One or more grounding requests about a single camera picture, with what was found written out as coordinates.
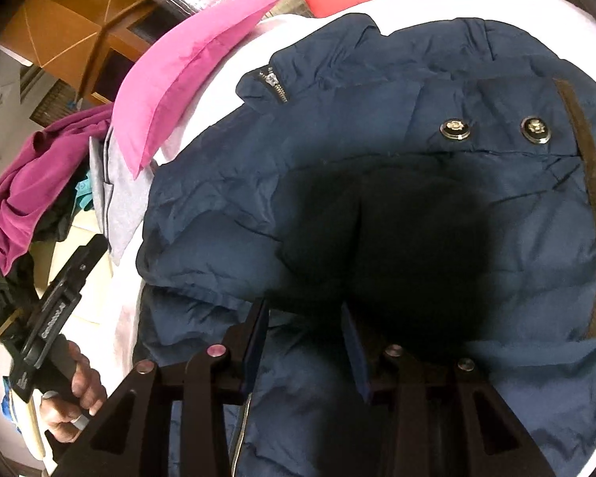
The magenta fleece garment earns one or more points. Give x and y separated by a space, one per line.
41 170

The teal garment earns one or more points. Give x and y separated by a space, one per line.
84 195

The grey folded garment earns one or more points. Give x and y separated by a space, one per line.
119 198

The magenta pillow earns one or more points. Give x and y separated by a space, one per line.
158 88

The navy blue padded jacket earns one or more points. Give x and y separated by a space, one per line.
377 238

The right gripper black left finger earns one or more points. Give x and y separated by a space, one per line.
130 435

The cream leather sofa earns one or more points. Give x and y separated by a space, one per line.
50 257

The black garment on sofa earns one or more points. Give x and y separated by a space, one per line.
33 223

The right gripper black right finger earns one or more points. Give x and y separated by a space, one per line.
431 413

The white bed sheet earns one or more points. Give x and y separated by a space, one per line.
129 278

